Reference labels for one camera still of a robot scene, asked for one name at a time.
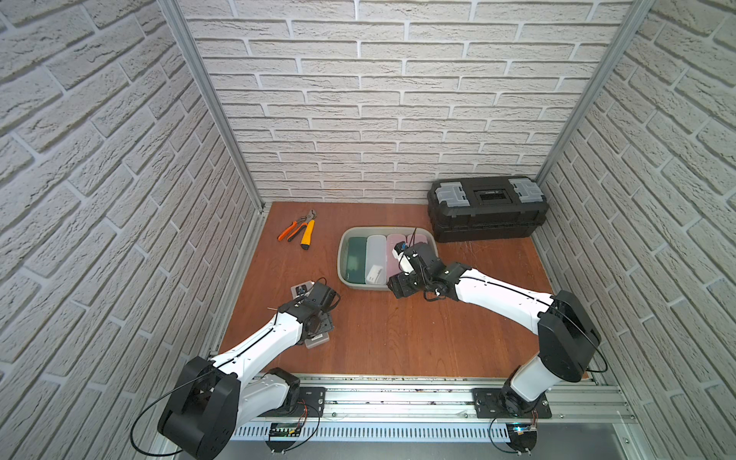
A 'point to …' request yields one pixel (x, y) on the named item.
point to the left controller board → (280, 430)
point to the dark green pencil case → (356, 260)
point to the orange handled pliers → (301, 223)
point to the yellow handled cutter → (307, 238)
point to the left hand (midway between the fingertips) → (321, 319)
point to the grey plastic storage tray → (363, 231)
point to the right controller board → (521, 437)
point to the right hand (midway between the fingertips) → (401, 279)
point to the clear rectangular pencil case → (317, 340)
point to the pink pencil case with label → (418, 238)
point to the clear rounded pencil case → (404, 263)
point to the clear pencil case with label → (376, 260)
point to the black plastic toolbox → (485, 209)
